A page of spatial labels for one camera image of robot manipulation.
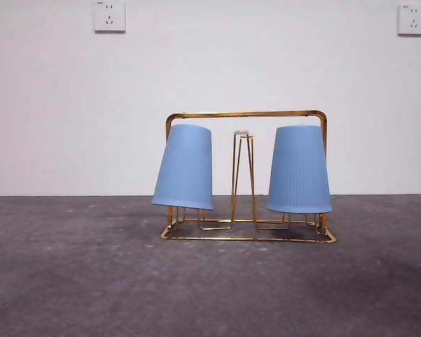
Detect gold wire cup rack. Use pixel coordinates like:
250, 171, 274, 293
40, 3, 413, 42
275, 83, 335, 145
159, 110, 338, 244

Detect white wall power socket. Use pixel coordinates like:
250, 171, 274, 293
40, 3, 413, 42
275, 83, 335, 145
397, 3, 421, 37
93, 0, 126, 34

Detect blue ribbed plastic cup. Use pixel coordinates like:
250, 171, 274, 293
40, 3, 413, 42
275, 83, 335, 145
266, 124, 333, 214
150, 123, 215, 211

